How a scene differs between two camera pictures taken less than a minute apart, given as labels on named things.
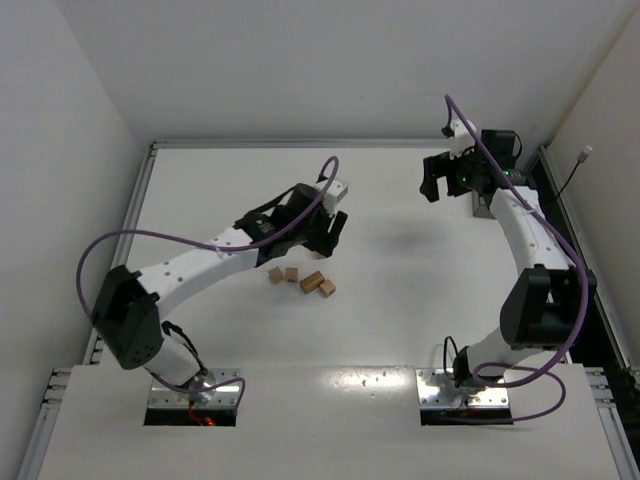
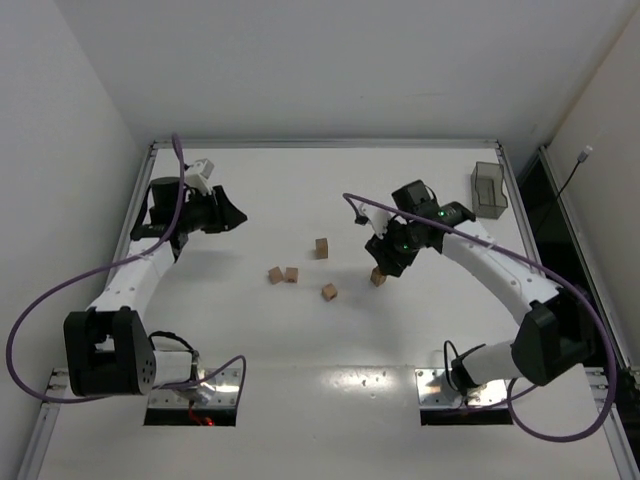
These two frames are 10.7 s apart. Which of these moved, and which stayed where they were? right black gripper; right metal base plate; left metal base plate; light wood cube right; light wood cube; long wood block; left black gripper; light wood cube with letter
Moved: long wood block; right black gripper; left black gripper
Stayed: right metal base plate; light wood cube right; left metal base plate; light wood cube with letter; light wood cube
